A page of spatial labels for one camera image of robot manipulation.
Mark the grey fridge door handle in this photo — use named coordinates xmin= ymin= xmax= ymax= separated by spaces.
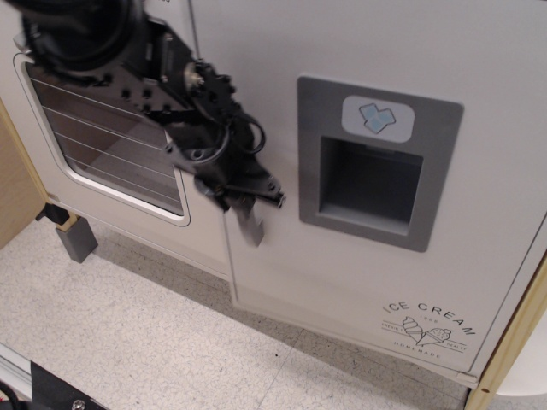
xmin=234 ymin=207 xmax=264 ymax=248

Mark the white toy fridge door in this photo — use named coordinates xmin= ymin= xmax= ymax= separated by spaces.
xmin=193 ymin=1 xmax=546 ymax=384

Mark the grey oven door handle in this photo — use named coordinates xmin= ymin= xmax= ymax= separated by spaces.
xmin=13 ymin=32 xmax=32 ymax=55

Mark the black clamp bracket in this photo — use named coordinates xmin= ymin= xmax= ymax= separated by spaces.
xmin=35 ymin=203 xmax=70 ymax=226

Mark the white round object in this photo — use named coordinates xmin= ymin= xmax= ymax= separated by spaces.
xmin=497 ymin=367 xmax=546 ymax=399

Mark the grey kitchen leg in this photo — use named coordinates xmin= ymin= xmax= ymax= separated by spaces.
xmin=56 ymin=218 xmax=98 ymax=263

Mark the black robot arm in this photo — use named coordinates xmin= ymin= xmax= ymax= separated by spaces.
xmin=13 ymin=1 xmax=285 ymax=218

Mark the light wooden side panel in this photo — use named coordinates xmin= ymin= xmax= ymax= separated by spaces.
xmin=1 ymin=102 xmax=48 ymax=248

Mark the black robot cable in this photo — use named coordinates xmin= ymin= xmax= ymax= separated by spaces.
xmin=200 ymin=114 xmax=267 ymax=166

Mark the white toy oven door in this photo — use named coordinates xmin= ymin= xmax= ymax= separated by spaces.
xmin=1 ymin=4 xmax=230 ymax=278

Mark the light wooden right post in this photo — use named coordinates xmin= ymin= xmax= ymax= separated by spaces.
xmin=464 ymin=254 xmax=546 ymax=409

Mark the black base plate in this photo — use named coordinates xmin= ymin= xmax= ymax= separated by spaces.
xmin=0 ymin=361 xmax=108 ymax=410

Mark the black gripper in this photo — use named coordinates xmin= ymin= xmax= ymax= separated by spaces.
xmin=164 ymin=138 xmax=285 ymax=222

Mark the grey ice dispenser panel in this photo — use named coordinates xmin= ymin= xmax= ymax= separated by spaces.
xmin=297 ymin=76 xmax=464 ymax=252

